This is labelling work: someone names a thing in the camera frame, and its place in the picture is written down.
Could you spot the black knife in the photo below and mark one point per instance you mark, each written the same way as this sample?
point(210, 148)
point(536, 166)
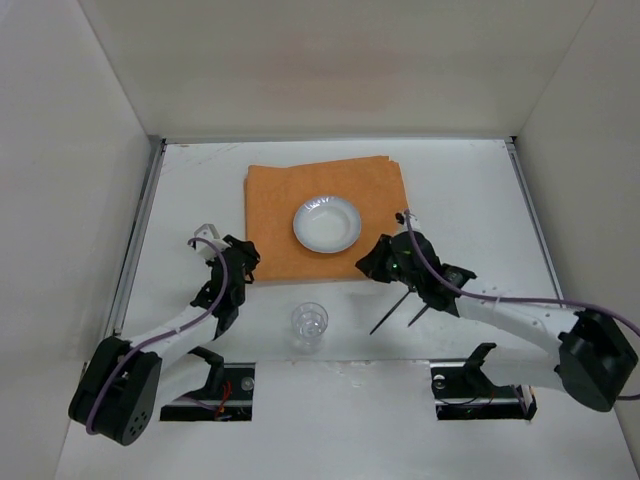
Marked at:
point(418, 315)

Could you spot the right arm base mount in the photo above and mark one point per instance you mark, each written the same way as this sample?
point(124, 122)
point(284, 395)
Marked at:
point(462, 392)

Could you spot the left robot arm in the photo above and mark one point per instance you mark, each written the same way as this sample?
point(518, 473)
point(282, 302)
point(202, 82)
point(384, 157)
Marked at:
point(127, 381)

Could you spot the white round plate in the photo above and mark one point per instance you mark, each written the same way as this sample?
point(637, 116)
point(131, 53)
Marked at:
point(327, 224)

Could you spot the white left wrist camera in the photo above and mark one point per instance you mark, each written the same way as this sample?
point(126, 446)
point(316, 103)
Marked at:
point(207, 242)

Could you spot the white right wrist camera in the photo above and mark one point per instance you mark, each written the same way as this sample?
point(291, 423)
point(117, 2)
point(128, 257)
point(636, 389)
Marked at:
point(406, 221)

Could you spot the orange cloth placemat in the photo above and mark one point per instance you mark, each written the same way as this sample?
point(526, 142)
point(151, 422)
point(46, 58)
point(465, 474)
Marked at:
point(374, 185)

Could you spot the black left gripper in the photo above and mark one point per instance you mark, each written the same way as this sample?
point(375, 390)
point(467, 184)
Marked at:
point(245, 255)

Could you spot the left aluminium table rail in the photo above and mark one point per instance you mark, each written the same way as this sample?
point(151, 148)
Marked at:
point(117, 312)

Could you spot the aluminium table rail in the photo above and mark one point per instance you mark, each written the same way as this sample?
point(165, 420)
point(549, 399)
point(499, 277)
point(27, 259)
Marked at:
point(510, 143)
point(117, 312)

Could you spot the clear drinking glass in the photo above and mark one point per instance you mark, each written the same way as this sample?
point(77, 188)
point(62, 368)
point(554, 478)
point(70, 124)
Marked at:
point(309, 322)

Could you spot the right aluminium table rail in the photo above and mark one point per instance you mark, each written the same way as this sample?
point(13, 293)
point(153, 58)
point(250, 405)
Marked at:
point(510, 143)

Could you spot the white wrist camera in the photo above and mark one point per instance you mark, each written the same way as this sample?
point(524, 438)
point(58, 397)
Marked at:
point(406, 221)
point(207, 242)

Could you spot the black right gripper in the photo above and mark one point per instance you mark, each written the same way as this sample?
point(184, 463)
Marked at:
point(376, 262)

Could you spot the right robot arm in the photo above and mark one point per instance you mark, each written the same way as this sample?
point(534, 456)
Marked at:
point(581, 352)

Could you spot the black fork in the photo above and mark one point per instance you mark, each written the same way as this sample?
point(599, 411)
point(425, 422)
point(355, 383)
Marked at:
point(392, 310)

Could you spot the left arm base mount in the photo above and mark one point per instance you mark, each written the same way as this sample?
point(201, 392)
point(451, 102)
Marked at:
point(226, 396)

